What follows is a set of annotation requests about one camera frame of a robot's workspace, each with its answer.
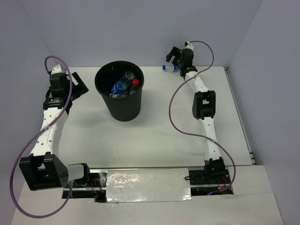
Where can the clear bottle white green label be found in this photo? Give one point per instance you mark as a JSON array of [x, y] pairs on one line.
[[118, 95]]

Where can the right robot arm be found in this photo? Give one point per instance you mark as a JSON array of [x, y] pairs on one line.
[[203, 110]]

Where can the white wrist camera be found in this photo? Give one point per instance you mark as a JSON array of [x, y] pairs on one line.
[[189, 48], [57, 69]]

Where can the black plastic waste bin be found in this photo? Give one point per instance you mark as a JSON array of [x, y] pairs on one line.
[[122, 109]]

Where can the blue label bottle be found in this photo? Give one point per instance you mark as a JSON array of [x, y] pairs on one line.
[[123, 83], [170, 68]]

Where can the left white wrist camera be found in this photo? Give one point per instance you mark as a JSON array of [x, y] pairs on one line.
[[57, 69]]

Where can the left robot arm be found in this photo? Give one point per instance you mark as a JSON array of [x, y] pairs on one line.
[[43, 169]]

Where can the silver foil sheet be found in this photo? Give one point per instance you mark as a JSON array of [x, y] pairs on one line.
[[147, 185]]

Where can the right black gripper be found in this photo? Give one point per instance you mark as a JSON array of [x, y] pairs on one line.
[[176, 52]]

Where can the black metal base rail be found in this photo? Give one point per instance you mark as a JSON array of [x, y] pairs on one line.
[[95, 189]]

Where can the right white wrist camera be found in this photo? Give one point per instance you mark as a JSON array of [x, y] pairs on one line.
[[189, 48]]

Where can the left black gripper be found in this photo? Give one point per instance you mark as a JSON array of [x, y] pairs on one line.
[[79, 89]]

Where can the red cap red label bottle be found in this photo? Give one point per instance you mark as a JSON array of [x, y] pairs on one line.
[[135, 86]]

